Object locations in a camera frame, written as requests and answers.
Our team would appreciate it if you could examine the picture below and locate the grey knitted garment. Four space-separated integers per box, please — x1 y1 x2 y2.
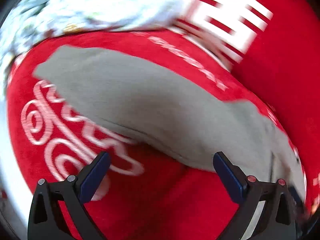
35 46 306 198

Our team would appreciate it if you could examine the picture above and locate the white floral blanket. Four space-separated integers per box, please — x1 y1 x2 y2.
0 0 190 98

